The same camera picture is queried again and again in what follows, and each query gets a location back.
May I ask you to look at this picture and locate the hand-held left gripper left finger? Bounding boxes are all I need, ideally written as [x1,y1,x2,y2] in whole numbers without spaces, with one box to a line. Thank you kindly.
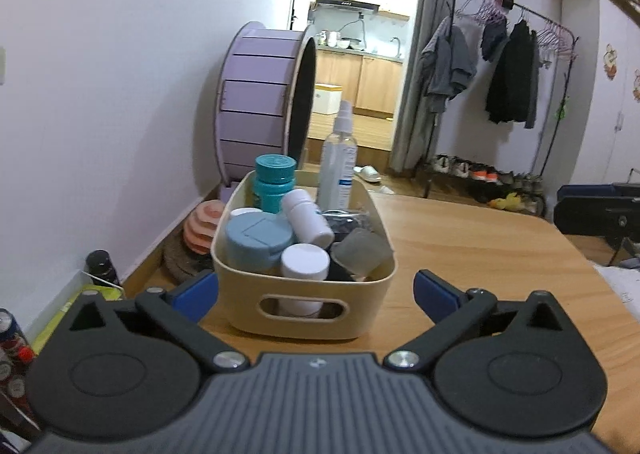
[67,270,252,376]

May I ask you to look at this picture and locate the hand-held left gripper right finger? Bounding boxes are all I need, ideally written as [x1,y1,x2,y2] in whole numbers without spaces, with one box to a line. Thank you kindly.
[384,270,577,376]

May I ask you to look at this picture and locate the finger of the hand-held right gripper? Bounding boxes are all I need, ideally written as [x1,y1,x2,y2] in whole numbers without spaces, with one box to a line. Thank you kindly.
[556,182,640,202]
[553,196,640,265]

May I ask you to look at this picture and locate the blue lid toothpick jar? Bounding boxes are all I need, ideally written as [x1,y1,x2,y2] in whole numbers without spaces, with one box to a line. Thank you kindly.
[225,213,294,277]

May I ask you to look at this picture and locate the cream storage basket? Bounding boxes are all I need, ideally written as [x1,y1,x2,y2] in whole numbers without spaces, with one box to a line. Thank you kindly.
[211,169,397,341]

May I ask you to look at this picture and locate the white lid jar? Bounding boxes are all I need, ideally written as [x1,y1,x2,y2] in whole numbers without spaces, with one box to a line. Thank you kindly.
[279,244,331,315]

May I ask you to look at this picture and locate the round black clear-lid container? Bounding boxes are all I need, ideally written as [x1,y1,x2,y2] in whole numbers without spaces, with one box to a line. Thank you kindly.
[320,209,374,241]

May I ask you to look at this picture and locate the plain white plastic bottle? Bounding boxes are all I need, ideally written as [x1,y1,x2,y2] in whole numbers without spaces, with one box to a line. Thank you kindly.
[281,189,335,247]

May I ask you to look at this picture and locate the teal pill bottle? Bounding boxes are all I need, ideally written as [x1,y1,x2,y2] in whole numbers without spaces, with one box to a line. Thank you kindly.
[251,154,297,215]

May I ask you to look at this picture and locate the round cardboard scratcher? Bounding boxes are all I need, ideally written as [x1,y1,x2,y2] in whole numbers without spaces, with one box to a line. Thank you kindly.
[162,234,216,285]

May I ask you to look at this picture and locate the wooden desk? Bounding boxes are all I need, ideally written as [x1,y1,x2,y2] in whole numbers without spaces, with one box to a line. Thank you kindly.
[122,194,640,450]

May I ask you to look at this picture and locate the orange cat toy tower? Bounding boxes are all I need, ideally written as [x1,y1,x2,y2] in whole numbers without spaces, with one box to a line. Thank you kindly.
[182,200,226,255]

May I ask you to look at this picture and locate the yellow duck toy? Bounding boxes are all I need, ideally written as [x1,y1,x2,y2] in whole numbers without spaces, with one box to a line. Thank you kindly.
[489,193,524,213]

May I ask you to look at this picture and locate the white wardrobe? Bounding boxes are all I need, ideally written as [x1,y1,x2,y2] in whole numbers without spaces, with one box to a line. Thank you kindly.
[570,0,640,189]

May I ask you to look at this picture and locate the dark glass bottle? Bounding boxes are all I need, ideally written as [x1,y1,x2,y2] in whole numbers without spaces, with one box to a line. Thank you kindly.
[85,250,121,287]

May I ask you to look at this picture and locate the row of shoes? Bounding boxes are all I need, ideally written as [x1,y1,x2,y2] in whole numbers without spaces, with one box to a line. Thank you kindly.
[431,154,547,201]

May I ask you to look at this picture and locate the black clothes rack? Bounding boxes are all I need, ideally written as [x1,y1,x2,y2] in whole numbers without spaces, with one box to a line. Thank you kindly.
[425,0,581,201]

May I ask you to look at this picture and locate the yellow-green box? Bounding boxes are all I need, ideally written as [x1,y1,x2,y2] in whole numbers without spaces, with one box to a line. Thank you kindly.
[30,284,126,351]

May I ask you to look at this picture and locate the black coat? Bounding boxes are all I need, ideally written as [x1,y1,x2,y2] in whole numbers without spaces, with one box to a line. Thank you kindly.
[485,20,541,129]

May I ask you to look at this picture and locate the dark shorts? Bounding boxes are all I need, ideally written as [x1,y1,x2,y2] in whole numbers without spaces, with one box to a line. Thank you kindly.
[481,16,510,62]

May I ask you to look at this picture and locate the soda can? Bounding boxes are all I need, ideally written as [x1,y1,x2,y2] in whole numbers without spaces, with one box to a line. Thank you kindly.
[0,309,39,371]

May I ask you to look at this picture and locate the grey hoodie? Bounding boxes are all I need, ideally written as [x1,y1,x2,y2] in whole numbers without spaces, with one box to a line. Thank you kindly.
[421,16,478,113]

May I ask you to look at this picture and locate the purple cat wheel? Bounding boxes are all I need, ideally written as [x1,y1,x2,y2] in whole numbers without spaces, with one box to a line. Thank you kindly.
[214,22,317,202]

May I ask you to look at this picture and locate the bunch of clothes hangers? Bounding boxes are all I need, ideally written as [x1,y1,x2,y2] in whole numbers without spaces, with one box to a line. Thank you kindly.
[456,0,573,57]

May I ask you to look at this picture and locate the white storage box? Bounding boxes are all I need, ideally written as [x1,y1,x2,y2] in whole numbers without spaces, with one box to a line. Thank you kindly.
[314,82,344,115]

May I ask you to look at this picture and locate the wooden kitchen base cabinets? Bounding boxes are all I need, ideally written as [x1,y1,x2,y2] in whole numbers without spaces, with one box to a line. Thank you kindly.
[314,50,405,113]

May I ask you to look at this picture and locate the pile of kitchen dishes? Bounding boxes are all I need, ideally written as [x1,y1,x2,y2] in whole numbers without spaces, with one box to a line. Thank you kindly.
[316,31,367,52]

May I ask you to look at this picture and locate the range hood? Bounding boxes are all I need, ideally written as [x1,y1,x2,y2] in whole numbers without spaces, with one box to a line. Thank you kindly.
[315,0,380,13]

